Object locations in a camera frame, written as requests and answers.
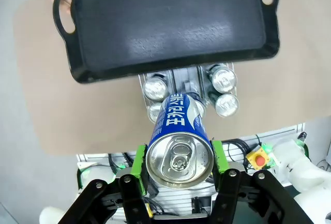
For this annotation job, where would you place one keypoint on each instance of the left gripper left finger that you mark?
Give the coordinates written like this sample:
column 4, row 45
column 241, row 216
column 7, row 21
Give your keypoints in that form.
column 134, row 198

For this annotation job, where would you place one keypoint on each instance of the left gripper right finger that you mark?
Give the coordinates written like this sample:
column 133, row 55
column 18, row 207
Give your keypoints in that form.
column 232, row 198

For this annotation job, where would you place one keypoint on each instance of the blue Pocari Sweat can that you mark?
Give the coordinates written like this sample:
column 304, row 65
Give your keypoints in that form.
column 200, row 108
column 178, row 143

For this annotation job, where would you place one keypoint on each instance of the green Chilsung cider can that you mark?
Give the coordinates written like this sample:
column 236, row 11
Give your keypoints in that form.
column 227, row 105
column 223, row 79

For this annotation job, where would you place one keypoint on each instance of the black serving tray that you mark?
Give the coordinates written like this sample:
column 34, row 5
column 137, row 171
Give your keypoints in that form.
column 168, row 22

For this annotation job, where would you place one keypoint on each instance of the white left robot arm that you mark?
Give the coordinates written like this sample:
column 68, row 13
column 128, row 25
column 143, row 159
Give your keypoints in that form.
column 51, row 216

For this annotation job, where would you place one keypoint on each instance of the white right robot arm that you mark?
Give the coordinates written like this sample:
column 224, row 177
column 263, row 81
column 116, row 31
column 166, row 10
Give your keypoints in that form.
column 305, row 172

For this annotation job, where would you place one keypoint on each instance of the yellow emergency stop button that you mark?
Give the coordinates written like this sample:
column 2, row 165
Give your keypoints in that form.
column 258, row 159

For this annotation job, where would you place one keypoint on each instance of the black Pepsi can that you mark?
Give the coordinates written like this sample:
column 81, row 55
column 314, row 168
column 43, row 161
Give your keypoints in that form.
column 154, row 111
column 154, row 88

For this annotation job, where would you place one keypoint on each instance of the white clear can rack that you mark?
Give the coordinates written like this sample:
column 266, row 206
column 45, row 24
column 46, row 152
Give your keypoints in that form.
column 181, row 79

